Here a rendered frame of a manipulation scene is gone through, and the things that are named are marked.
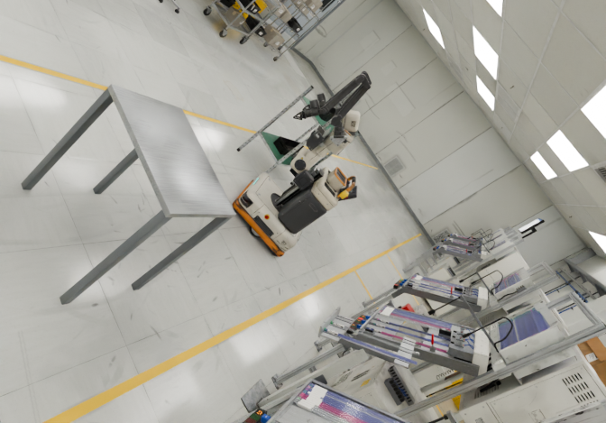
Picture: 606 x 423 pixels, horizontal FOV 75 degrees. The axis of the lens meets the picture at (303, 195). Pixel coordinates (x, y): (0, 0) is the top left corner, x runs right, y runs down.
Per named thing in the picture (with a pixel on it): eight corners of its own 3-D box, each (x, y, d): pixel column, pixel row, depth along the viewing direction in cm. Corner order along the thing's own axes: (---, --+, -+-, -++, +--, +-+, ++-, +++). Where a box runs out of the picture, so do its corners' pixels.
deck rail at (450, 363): (356, 339, 253) (358, 330, 253) (358, 338, 255) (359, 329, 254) (477, 377, 223) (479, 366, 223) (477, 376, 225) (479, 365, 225)
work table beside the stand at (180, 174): (98, 188, 248) (181, 108, 220) (139, 289, 228) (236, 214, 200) (20, 183, 207) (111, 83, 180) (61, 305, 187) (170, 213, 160)
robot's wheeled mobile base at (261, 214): (289, 229, 424) (307, 217, 415) (278, 260, 366) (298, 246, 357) (248, 182, 411) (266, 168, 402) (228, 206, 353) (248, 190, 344)
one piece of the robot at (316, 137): (316, 147, 368) (335, 133, 360) (313, 154, 342) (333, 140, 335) (306, 133, 365) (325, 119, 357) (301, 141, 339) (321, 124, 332)
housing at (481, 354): (470, 375, 227) (473, 351, 226) (472, 346, 271) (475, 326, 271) (484, 380, 223) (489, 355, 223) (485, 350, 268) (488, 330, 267)
